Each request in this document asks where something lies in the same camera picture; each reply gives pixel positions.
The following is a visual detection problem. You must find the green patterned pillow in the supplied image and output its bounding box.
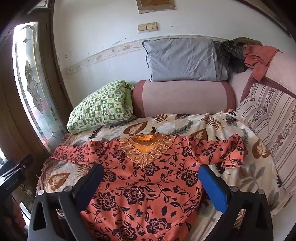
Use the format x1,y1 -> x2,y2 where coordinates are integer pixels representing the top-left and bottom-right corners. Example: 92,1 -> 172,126
66,80 -> 134,134

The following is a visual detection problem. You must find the striped floral cushion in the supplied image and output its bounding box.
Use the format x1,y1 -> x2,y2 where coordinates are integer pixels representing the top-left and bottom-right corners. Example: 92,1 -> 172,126
235,83 -> 296,196

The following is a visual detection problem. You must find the pink bolster cushion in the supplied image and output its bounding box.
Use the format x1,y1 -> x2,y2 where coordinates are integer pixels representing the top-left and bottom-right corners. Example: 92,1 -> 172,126
131,79 -> 237,118

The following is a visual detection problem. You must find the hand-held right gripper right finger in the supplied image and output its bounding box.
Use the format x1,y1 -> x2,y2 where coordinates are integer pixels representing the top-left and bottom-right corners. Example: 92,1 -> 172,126
198,164 -> 274,241

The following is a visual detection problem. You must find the beige wall switch panel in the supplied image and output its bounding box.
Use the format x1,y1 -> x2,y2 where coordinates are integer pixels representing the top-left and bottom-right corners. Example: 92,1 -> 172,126
137,22 -> 159,32

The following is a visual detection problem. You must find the orange floral shirt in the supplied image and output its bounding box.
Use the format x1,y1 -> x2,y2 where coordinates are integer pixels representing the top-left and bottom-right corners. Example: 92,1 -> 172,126
50,133 -> 248,241

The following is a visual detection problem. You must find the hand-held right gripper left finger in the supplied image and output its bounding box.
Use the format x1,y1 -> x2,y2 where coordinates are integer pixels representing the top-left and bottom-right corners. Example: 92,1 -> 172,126
28,163 -> 104,241

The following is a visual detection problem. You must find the pink sofa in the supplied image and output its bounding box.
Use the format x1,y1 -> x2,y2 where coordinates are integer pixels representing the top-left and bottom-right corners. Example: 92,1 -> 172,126
228,50 -> 296,112

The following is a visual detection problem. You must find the dark furry cloth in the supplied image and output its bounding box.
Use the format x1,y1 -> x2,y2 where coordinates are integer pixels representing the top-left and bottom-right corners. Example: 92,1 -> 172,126
214,40 -> 248,74

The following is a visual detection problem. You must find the leaf print blanket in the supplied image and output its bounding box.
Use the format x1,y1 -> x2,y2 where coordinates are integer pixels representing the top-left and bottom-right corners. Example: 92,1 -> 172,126
36,111 -> 289,241

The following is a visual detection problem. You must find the salmon pink cloth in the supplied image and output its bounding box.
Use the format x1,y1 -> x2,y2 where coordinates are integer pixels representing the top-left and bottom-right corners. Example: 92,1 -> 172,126
243,44 -> 283,82

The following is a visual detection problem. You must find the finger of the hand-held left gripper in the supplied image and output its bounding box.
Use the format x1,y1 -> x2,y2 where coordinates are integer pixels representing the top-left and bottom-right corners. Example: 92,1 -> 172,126
0,154 -> 35,177

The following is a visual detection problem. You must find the olive cloth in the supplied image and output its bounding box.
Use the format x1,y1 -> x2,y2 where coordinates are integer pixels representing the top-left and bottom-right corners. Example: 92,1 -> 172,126
232,37 -> 263,47

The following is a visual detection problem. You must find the framed wall picture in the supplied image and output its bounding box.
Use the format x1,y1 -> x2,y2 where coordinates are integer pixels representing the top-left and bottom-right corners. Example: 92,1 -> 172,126
136,0 -> 176,14

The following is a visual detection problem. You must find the grey pillow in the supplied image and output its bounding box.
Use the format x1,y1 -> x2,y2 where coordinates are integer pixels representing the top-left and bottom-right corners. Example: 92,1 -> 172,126
142,38 -> 229,82

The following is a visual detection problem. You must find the wooden stained glass door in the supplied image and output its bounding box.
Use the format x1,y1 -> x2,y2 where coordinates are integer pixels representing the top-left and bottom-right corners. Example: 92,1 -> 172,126
0,0 -> 74,232

